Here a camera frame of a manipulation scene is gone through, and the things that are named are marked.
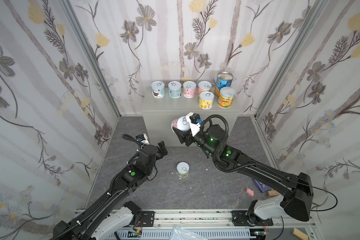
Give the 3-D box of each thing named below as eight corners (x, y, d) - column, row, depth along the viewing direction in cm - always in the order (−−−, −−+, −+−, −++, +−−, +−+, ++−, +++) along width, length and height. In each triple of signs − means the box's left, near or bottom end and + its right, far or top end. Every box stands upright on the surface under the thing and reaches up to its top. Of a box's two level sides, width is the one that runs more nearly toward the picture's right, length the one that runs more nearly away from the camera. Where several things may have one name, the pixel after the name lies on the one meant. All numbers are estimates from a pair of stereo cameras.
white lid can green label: (176, 178, 90) (176, 174, 85) (176, 166, 95) (176, 161, 90) (189, 178, 90) (189, 174, 85) (189, 166, 95) (189, 161, 90)
